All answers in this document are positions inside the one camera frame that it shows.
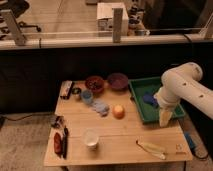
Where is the orange apple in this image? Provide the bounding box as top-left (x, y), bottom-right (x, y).
top-left (112, 105), bottom-right (125, 119)

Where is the small metal clip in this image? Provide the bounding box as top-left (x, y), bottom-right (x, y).
top-left (50, 115), bottom-right (64, 128)

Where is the wooden post left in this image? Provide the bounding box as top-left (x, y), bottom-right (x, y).
top-left (0, 9), bottom-right (26, 46)

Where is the light blue cloth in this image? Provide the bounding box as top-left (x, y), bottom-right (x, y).
top-left (92, 100), bottom-right (109, 117)

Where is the white cardboard box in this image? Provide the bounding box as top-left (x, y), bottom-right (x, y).
top-left (97, 2), bottom-right (128, 35)

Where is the blue cup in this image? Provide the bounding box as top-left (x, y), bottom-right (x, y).
top-left (81, 90), bottom-right (93, 104)

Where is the wooden post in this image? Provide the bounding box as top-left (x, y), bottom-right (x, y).
top-left (0, 9), bottom-right (26, 46)
top-left (112, 8), bottom-right (123, 43)

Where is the small dark round jar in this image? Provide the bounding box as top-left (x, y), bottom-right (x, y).
top-left (72, 87), bottom-right (81, 97)

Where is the green plastic tray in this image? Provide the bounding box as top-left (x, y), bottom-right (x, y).
top-left (128, 76), bottom-right (186, 125)

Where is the office chair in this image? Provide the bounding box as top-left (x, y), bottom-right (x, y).
top-left (0, 0), bottom-right (41, 34)

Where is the black marker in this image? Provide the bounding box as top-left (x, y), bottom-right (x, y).
top-left (62, 127), bottom-right (69, 159)

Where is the red bowl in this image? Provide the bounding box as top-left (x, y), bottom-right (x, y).
top-left (85, 76), bottom-right (104, 93)

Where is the yellow banana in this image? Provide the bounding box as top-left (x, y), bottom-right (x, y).
top-left (136, 140), bottom-right (166, 160)

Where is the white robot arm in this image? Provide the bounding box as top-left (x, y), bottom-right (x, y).
top-left (154, 62), bottom-right (213, 127)

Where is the blue object in tray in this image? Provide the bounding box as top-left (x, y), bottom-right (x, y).
top-left (142, 93), bottom-right (158, 108)

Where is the purple bowl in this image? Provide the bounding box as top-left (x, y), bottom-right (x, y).
top-left (107, 73), bottom-right (128, 90)

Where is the wooden post middle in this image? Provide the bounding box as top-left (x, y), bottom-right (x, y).
top-left (112, 8), bottom-right (123, 43)

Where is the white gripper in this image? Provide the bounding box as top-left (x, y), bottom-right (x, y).
top-left (154, 86), bottom-right (179, 127)

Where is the black white box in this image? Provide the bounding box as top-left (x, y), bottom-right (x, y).
top-left (60, 80), bottom-right (74, 99)

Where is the white paper cup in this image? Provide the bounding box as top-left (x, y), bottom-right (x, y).
top-left (83, 130), bottom-right (99, 149)

